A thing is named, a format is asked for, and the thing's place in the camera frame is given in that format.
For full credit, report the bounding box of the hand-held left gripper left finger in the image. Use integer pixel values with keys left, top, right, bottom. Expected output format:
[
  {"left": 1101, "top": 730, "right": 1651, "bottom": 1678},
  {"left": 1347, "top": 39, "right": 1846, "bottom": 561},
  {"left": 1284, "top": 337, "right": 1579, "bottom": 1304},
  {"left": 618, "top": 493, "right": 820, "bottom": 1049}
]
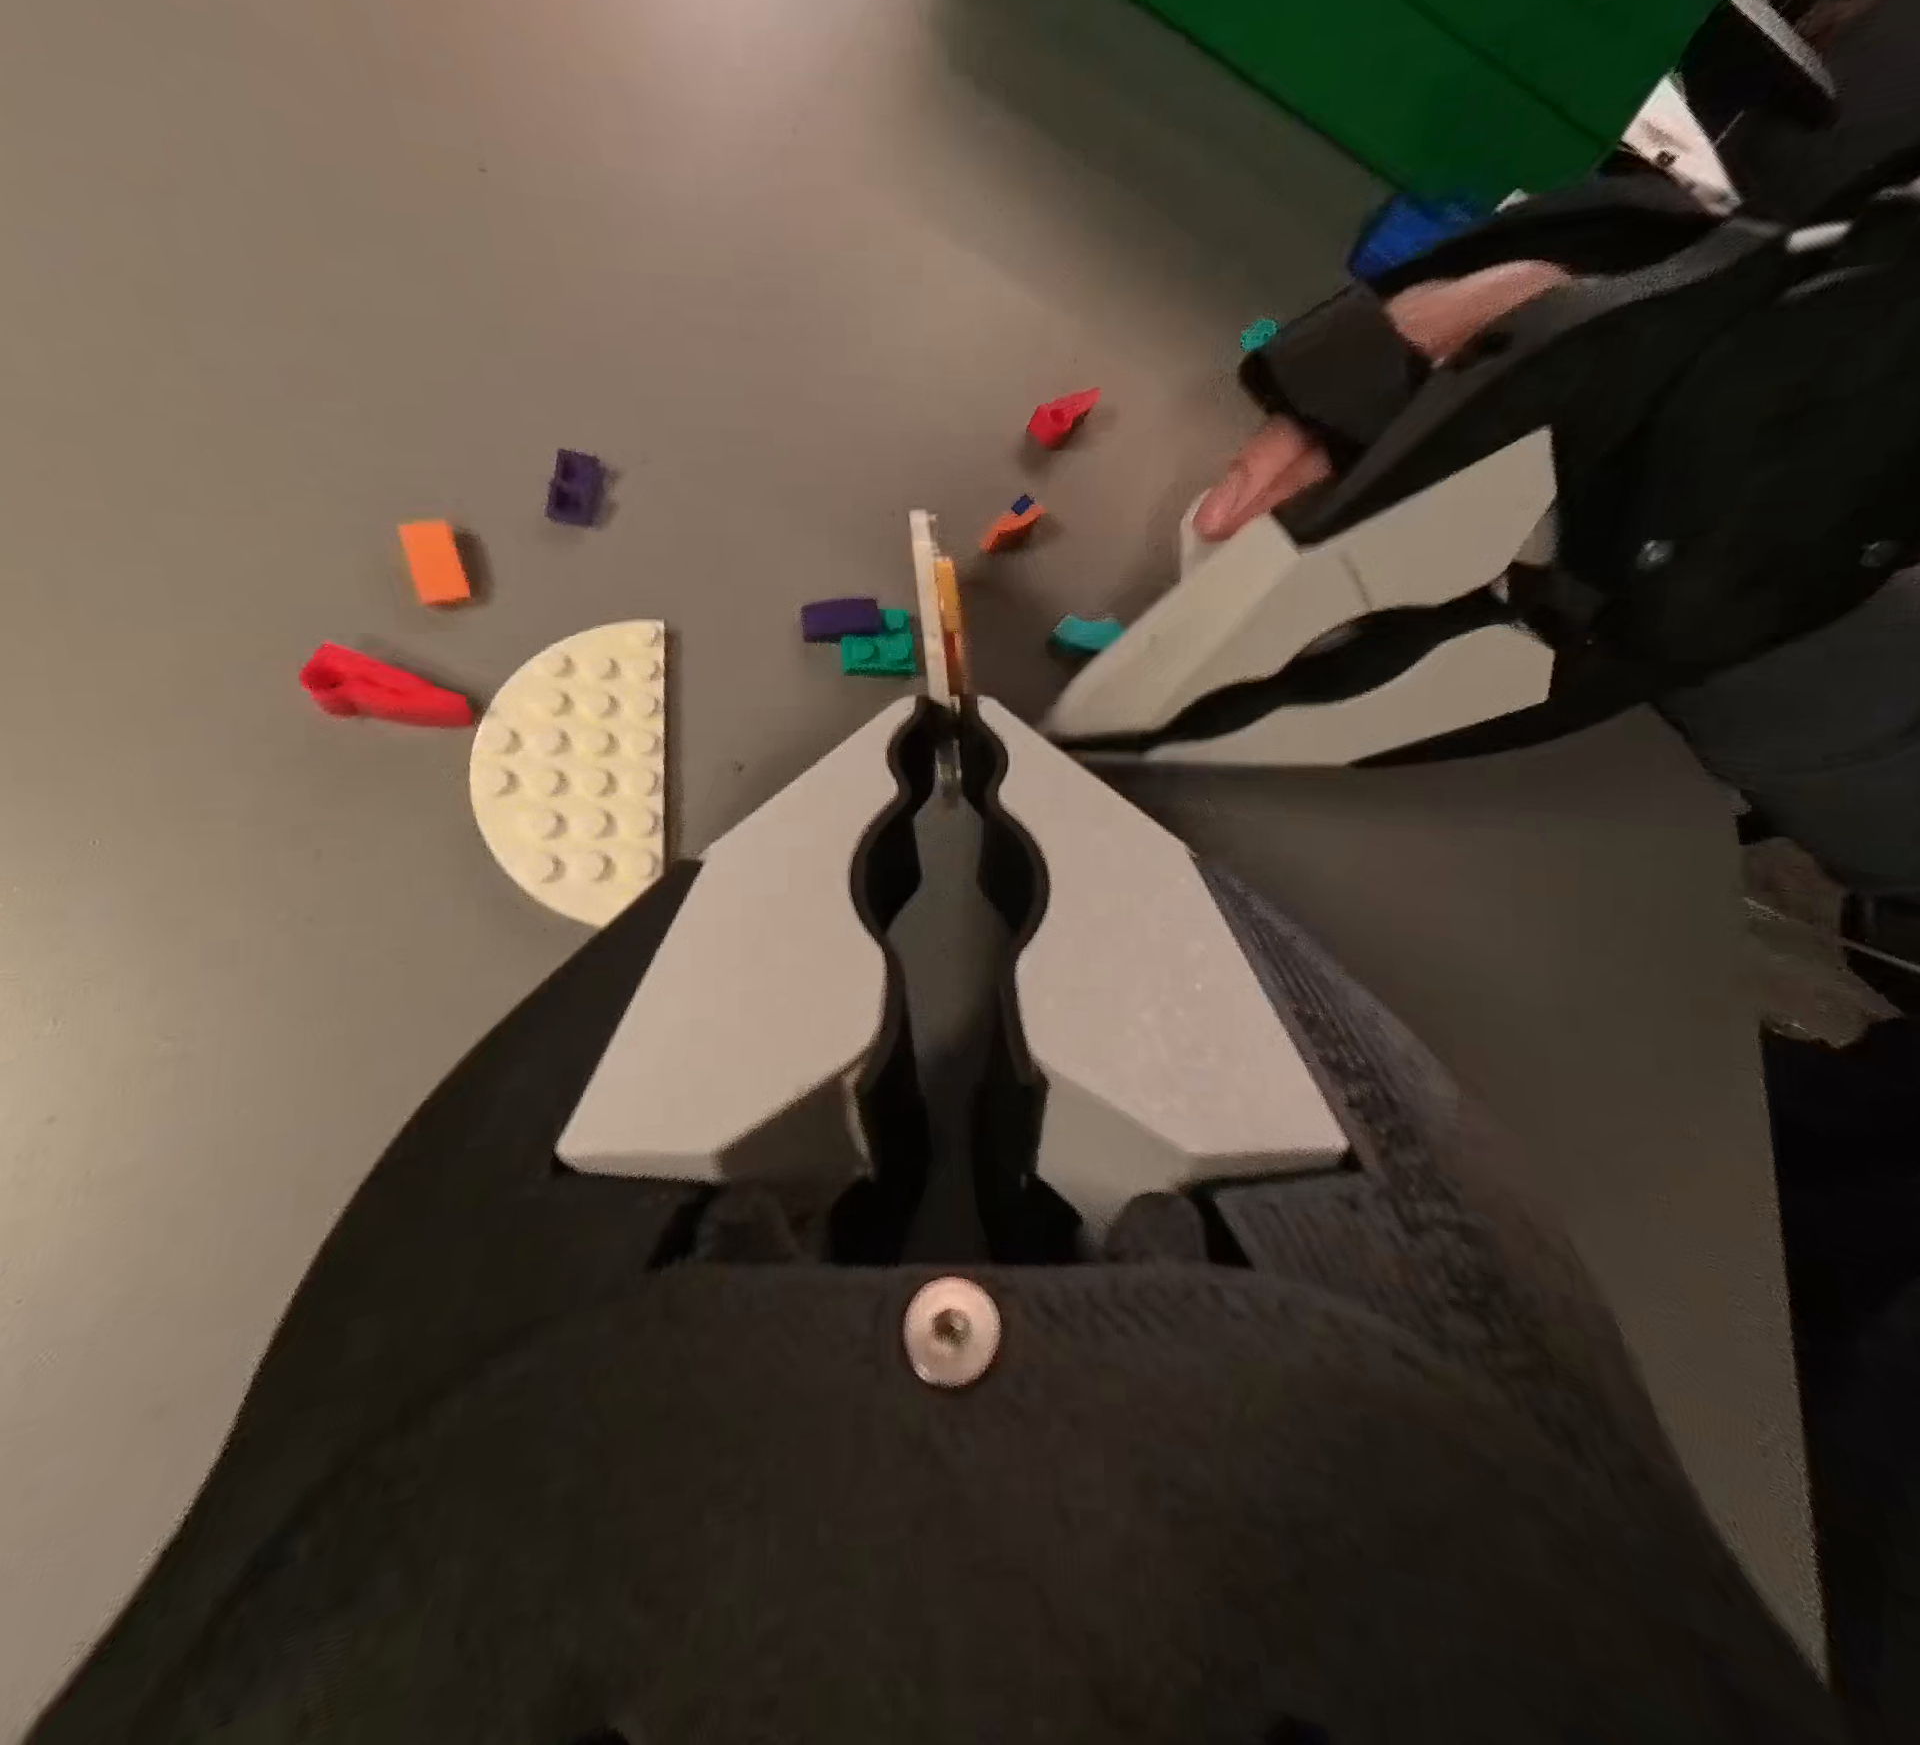
[{"left": 555, "top": 692, "right": 924, "bottom": 1266}]

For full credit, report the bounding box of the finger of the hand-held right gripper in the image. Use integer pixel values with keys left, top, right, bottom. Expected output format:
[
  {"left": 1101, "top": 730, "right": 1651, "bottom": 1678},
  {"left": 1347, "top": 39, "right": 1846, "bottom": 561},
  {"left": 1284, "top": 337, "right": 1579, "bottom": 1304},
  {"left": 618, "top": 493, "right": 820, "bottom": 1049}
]
[
  {"left": 1077, "top": 619, "right": 1562, "bottom": 772},
  {"left": 1041, "top": 424, "right": 1562, "bottom": 741}
]

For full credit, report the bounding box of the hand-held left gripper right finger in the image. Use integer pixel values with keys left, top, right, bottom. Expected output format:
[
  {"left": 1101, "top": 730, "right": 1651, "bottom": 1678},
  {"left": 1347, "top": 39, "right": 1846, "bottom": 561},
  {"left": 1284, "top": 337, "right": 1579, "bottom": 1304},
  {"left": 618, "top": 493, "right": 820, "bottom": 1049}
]
[{"left": 971, "top": 696, "right": 1350, "bottom": 1258}]

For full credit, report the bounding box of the colourful brick plate assembly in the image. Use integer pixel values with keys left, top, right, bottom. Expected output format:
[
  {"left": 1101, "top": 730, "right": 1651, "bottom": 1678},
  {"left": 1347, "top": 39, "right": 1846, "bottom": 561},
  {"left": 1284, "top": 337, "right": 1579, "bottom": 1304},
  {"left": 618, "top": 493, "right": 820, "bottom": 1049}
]
[{"left": 467, "top": 618, "right": 671, "bottom": 931}]

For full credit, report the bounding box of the white and orange brick plate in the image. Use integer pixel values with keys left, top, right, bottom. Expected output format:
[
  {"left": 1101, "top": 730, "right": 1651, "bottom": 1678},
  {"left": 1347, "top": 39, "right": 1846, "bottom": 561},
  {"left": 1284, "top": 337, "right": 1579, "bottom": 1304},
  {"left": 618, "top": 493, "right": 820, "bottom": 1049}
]
[{"left": 907, "top": 506, "right": 980, "bottom": 805}]

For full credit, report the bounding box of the person's right forearm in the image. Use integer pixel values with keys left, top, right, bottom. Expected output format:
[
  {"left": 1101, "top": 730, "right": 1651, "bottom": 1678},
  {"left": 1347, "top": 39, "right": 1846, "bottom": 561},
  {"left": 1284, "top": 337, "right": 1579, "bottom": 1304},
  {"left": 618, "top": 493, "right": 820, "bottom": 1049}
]
[{"left": 1651, "top": 575, "right": 1920, "bottom": 892}]

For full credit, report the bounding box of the person's right hand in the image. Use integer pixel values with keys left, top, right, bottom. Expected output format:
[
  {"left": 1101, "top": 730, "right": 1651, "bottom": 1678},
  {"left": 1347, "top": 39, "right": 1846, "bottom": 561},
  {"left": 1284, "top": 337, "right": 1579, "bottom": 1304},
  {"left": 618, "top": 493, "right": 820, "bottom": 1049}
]
[{"left": 1193, "top": 259, "right": 1577, "bottom": 544}]

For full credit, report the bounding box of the blue plastic object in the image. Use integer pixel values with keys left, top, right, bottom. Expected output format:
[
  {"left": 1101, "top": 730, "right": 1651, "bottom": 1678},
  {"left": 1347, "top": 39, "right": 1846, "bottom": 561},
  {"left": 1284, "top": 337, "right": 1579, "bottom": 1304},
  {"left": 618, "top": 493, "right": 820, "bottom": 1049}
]
[{"left": 1344, "top": 191, "right": 1490, "bottom": 282}]

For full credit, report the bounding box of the green and purple brick cluster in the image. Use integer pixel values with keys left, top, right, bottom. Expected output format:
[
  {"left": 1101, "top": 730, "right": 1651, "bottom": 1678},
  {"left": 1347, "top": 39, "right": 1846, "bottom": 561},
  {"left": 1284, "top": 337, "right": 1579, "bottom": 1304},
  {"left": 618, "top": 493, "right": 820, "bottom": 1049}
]
[{"left": 798, "top": 594, "right": 921, "bottom": 679}]

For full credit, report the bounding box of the long red toy brick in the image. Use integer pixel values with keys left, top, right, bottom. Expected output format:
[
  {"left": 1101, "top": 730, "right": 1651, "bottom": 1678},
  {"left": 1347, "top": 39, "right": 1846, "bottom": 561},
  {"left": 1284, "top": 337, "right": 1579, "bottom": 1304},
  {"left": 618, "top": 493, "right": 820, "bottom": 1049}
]
[{"left": 298, "top": 639, "right": 477, "bottom": 731}]

